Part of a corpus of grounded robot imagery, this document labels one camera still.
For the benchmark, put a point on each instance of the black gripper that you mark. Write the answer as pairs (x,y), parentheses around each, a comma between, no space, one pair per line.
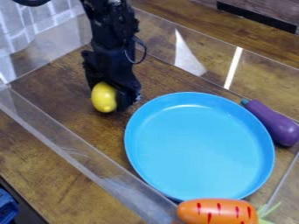
(107,65)

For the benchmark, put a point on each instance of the yellow toy lemon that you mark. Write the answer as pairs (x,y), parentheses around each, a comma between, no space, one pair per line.
(103,97)

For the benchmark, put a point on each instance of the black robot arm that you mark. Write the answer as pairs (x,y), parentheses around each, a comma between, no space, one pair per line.
(114,26)

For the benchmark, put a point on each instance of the blue round plastic tray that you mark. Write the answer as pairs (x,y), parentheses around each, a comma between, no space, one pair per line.
(198,146)

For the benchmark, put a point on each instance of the purple toy eggplant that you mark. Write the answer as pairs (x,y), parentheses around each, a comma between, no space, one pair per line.
(282,128)

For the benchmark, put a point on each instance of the blue object at corner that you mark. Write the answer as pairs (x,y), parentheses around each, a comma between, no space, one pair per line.
(8,207)

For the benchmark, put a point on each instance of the orange toy carrot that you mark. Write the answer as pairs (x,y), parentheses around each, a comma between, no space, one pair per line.
(217,211)

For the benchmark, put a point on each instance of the clear acrylic enclosure wall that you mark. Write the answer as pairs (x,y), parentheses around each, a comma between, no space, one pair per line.
(186,61)

